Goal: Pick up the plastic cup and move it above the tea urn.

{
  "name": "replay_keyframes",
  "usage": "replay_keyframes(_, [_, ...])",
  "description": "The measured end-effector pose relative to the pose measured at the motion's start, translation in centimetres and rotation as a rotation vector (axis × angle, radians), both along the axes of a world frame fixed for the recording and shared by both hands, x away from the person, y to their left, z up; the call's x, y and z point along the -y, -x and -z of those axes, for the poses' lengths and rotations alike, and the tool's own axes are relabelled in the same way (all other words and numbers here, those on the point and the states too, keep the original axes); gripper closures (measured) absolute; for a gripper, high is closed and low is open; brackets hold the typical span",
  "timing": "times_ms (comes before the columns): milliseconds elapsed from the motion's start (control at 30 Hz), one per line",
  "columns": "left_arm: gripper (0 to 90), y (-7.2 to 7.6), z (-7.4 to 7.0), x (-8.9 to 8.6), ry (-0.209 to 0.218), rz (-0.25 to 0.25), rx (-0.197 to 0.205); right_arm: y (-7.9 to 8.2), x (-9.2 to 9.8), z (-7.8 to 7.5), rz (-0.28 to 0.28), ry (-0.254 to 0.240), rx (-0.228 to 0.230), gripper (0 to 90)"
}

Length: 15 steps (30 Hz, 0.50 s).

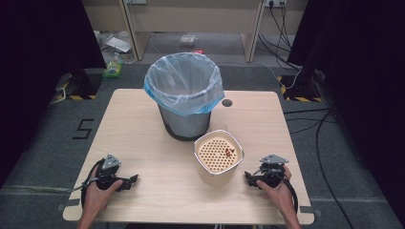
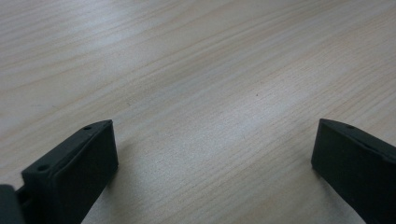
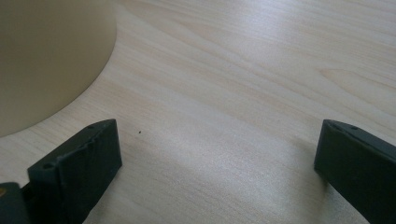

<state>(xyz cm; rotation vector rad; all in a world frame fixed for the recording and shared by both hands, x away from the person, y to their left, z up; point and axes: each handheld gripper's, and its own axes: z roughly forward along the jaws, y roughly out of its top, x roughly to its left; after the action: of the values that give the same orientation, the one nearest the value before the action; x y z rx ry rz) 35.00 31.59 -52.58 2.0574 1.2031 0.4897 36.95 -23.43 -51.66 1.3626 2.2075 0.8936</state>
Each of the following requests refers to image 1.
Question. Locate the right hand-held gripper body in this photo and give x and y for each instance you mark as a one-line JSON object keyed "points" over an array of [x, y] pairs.
{"points": [[270, 173]]}

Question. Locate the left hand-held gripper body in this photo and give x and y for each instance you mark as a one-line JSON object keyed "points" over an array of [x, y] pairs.
{"points": [[108, 173]]}

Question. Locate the red food scraps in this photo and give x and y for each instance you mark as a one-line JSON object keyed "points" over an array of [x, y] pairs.
{"points": [[229, 152]]}

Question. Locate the beige container with perforated insert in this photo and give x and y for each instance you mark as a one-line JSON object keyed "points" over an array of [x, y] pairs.
{"points": [[216, 168]]}

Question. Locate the metal mesh trash can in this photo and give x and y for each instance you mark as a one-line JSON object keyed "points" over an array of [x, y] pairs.
{"points": [[184, 125]]}

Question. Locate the blue plastic bin liner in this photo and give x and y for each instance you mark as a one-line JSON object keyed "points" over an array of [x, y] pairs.
{"points": [[183, 79]]}

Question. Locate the person's right hand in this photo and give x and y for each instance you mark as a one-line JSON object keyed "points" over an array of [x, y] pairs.
{"points": [[278, 195]]}

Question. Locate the person's left hand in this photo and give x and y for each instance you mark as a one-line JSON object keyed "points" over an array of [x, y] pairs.
{"points": [[95, 198]]}

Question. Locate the dark round table grommet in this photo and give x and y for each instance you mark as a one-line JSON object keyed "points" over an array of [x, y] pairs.
{"points": [[227, 102]]}

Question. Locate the black stand base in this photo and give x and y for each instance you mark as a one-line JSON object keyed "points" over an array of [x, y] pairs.
{"points": [[84, 81], [301, 87]]}

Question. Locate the green packet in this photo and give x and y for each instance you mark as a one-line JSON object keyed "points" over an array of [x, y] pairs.
{"points": [[113, 69]]}

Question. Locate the black curtain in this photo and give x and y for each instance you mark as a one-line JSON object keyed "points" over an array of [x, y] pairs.
{"points": [[366, 95], [38, 79]]}

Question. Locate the white sheet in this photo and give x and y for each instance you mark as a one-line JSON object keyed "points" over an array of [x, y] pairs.
{"points": [[118, 44]]}

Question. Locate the small red item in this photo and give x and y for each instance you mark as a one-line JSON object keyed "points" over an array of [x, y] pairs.
{"points": [[198, 51]]}

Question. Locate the clear plastic box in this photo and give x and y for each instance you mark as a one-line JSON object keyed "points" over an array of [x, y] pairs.
{"points": [[187, 40]]}

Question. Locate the white wall socket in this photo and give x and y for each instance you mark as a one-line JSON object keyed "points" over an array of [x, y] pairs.
{"points": [[275, 2], [136, 1]]}

